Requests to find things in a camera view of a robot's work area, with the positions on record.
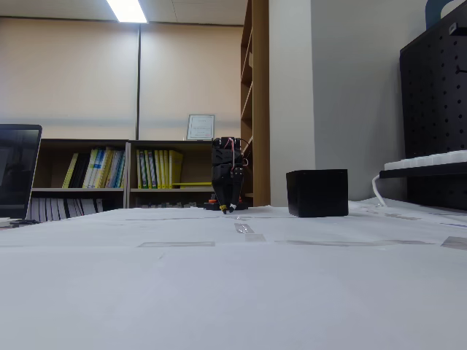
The black pegboard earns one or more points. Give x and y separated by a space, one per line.
430 109

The crumpled clear tape piece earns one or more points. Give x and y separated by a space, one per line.
243 228

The framed white certificate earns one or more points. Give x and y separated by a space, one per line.
200 127

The black laptop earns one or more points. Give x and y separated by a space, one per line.
14 171

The black box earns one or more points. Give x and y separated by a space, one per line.
317 193

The tall wooden bookshelf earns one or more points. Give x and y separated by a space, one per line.
261 73

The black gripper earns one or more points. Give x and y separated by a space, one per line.
222 176

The black book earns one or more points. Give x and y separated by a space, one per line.
80 171

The dark blue rounded object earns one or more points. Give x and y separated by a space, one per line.
432 14

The yellow labelled binder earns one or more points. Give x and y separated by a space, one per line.
166 171
140 171
157 171
162 171
148 171

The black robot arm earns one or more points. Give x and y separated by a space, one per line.
226 142

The low wooden bookshelf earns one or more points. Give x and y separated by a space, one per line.
146 144
84 143

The grey journal stack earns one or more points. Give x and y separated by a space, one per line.
65 209

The thick yellow binder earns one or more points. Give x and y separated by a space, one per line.
176 164

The black shelf rail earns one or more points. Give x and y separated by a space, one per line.
419 171

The clear tape strip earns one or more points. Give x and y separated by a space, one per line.
346 242
455 242

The beige roller blind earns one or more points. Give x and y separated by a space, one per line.
65 73
182 73

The yellow spined book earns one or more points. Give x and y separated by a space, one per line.
100 171

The short clear tape piece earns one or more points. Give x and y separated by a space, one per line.
254 237

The ceiling light panel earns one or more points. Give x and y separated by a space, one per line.
127 11

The flat yellow folder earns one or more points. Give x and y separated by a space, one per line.
193 184

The thin yellow book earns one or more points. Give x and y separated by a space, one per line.
70 171

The dark window post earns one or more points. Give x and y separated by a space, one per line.
139 80

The white yellow book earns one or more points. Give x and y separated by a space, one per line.
91 167

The white paper table cover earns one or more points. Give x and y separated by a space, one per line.
219 291

